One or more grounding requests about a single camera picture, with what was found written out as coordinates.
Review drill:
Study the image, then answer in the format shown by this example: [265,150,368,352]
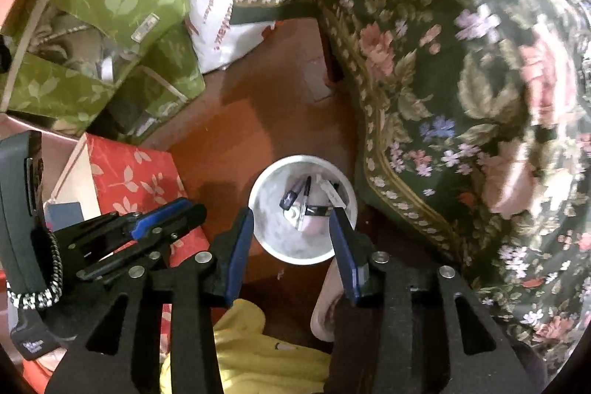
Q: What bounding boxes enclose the yellow cloth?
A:
[158,298,334,394]

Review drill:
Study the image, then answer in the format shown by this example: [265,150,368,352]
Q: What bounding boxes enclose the red leaf-print gift bag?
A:
[48,132,212,265]

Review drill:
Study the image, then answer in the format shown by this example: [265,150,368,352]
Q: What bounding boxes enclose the green leaf-print storage bag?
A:
[1,0,205,143]

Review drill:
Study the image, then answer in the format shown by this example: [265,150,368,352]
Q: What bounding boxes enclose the black pens in bin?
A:
[280,174,346,229]

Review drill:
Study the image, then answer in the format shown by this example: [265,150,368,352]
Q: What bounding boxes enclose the white HotMaxx plastic bag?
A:
[185,0,276,74]

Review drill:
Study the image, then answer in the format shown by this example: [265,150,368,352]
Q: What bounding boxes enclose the dark floral bed sheet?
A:
[232,0,590,377]

